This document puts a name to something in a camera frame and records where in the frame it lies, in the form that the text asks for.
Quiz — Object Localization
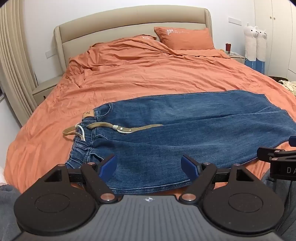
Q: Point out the person's grey clothing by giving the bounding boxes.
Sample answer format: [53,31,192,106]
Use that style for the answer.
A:
[0,169,296,241]

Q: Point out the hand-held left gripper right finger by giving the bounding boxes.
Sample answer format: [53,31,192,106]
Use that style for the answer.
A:
[179,155,258,203]

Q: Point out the orange pillow with white embroidery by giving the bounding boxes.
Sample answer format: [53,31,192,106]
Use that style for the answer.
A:
[154,27,216,50]
[135,35,158,42]

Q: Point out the orange duvet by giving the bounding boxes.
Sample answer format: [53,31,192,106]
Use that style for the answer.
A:
[6,37,296,194]

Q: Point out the white wardrobe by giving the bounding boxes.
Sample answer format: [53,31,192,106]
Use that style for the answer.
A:
[253,0,296,80]

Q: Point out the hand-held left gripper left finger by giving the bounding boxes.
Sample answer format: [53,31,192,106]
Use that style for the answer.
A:
[41,155,123,203]

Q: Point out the brown leather belt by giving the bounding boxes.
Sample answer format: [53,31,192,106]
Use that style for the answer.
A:
[63,123,164,140]

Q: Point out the blue denim pants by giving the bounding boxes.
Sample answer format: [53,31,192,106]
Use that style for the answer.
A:
[65,89,296,194]

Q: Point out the nightstand with small things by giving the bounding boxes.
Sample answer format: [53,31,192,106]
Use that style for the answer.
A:
[228,51,247,64]

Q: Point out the beige upholstered bed headboard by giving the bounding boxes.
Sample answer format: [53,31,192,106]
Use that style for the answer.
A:
[54,7,214,70]

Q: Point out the beige pleated curtain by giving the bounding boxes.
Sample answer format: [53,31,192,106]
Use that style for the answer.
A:
[0,0,38,127]

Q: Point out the pale crumpled cloth pile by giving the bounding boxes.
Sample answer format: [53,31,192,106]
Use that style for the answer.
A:
[278,79,296,96]

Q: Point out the white alpaca plush toy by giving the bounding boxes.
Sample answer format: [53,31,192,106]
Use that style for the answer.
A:
[255,27,268,75]
[243,23,258,70]

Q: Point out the beige nightstand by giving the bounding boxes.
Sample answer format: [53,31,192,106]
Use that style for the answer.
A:
[32,75,63,107]

